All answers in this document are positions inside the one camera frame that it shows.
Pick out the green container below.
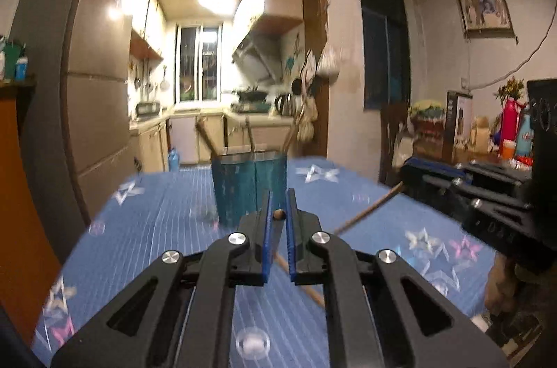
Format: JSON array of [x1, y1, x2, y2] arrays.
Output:
[[2, 39, 25, 80]]

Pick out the glossy wooden side table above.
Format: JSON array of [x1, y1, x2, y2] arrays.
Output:
[[453, 150, 537, 174]]

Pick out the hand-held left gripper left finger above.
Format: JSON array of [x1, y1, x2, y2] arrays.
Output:
[[50, 190, 276, 368]]

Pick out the wooden chair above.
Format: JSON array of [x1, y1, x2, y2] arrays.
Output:
[[380, 102, 412, 187]]

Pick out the silver refrigerator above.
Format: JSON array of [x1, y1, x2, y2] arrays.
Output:
[[9, 0, 136, 230]]

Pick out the wooden cabinet above hood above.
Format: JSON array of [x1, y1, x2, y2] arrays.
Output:
[[232, 0, 306, 42]]

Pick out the teal perforated utensil holder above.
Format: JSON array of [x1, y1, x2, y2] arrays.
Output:
[[211, 150, 289, 228]]

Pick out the silver countertop cooker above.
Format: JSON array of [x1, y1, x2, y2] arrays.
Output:
[[135, 101, 161, 117]]

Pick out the blue thermos flask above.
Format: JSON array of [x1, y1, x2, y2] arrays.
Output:
[[516, 104, 536, 158]]

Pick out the black product box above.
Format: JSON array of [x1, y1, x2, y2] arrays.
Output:
[[441, 90, 473, 160]]

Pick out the wooden doorway frame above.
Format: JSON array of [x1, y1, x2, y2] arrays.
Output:
[[132, 0, 330, 160]]

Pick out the dark curtained window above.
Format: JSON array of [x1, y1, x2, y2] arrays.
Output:
[[359, 0, 412, 112]]

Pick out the beige paper bag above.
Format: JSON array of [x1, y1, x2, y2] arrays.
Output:
[[469, 115, 493, 154]]

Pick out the barred kitchen window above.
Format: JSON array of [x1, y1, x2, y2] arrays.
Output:
[[173, 24, 224, 104]]

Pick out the cream wall cabinets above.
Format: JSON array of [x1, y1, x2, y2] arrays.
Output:
[[129, 0, 168, 61]]

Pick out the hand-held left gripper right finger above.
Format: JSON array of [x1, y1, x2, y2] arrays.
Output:
[[284, 189, 511, 368]]

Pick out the red thermos flask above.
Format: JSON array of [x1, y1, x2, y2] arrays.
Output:
[[498, 97, 523, 160]]

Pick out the yellow flower bunch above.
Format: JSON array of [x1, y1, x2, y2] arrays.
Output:
[[495, 76, 527, 101]]

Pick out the white crumpled bag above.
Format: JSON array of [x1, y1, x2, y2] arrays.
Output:
[[393, 132, 414, 169]]

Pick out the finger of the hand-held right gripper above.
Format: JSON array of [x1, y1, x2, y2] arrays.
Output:
[[401, 174, 485, 221], [401, 158, 530, 188]]

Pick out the gas stove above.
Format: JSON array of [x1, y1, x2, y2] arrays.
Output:
[[230, 100, 273, 115]]

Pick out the framed wall picture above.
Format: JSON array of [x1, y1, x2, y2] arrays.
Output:
[[455, 0, 517, 40]]

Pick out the cream kitchen base cabinets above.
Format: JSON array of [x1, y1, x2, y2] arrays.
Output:
[[128, 111, 302, 174]]

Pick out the blue star-print tablecloth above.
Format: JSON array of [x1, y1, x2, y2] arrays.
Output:
[[32, 157, 499, 368]]

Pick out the white wall cable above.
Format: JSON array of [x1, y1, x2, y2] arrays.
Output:
[[463, 1, 557, 91]]

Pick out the range hood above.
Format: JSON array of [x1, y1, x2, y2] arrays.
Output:
[[231, 32, 288, 84]]

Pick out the person's right hand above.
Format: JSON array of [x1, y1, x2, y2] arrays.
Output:
[[484, 252, 546, 317]]

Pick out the steel electric kettle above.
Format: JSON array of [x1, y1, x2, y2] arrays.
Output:
[[274, 92, 297, 117]]

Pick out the white hanging plastic bag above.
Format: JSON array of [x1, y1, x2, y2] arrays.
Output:
[[316, 43, 341, 80]]

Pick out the hanging cloth bags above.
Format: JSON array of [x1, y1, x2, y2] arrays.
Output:
[[295, 49, 319, 143]]

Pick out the black wok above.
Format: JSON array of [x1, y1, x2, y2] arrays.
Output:
[[232, 88, 271, 101]]

